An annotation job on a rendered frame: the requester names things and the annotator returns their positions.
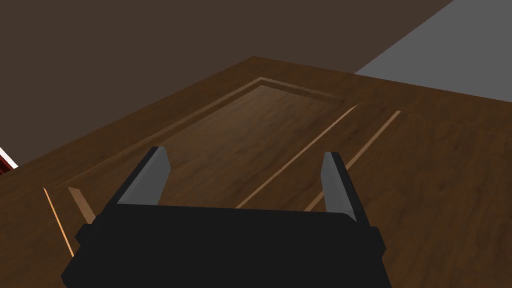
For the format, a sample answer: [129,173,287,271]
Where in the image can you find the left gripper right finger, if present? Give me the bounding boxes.
[320,151,371,228]

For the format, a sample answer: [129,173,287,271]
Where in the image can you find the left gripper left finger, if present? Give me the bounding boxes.
[105,145,172,207]

